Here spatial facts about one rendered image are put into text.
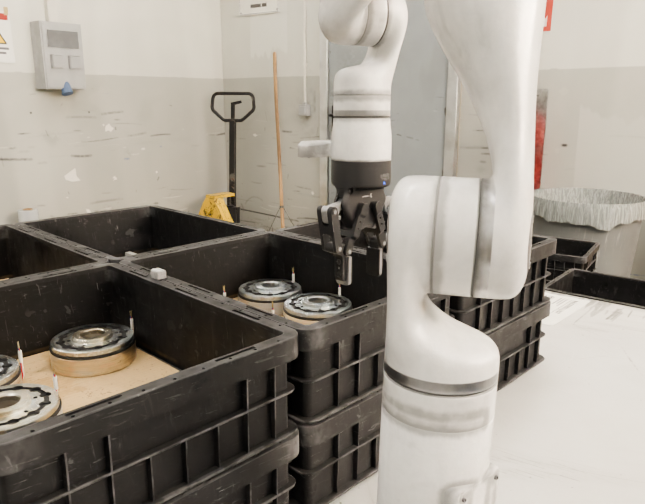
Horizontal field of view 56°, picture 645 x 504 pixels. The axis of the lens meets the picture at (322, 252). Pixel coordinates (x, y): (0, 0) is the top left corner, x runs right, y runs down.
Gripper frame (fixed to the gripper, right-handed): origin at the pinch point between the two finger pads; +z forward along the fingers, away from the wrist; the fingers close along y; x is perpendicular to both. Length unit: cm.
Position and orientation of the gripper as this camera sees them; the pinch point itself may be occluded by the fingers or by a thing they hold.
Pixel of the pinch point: (359, 268)
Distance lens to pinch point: 79.8
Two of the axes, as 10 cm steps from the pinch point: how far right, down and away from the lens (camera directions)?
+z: 0.0, 9.7, 2.2
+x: -7.2, -1.6, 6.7
